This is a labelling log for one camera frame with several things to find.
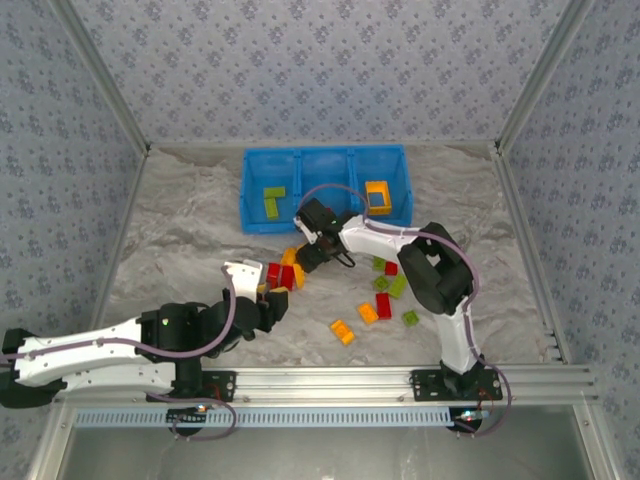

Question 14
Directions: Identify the blue three-compartment plastic bin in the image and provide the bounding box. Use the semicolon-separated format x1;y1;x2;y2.
238;144;416;235

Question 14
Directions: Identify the orange lego window frame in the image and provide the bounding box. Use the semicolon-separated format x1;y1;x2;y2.
364;180;393;217

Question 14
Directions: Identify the grey metal lower panel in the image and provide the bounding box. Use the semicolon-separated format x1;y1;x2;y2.
57;425;596;480

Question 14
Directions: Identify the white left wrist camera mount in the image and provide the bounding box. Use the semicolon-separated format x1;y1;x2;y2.
221;259;265;299

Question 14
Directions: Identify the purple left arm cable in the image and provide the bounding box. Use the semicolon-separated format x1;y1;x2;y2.
0;264;241;442

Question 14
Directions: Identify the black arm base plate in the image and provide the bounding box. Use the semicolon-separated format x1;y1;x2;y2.
410;369;504;403
146;370;237;403

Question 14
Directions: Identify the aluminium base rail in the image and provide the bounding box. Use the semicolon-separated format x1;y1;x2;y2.
59;365;600;405

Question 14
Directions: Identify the black controller board bracket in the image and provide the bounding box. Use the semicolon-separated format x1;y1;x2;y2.
166;405;210;432
451;407;487;434

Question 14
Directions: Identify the light blue slotted cable duct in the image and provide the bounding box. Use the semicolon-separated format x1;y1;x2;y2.
73;406;457;429

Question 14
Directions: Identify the aluminium table side rail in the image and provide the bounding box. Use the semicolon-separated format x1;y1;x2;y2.
490;144;572;365
89;147;151;326

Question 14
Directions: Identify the aluminium lower frame rail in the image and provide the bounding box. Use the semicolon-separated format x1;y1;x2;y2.
27;404;76;480
574;403;621;480

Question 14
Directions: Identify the aluminium frame post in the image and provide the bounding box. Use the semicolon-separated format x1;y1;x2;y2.
493;0;597;152
48;0;152;152

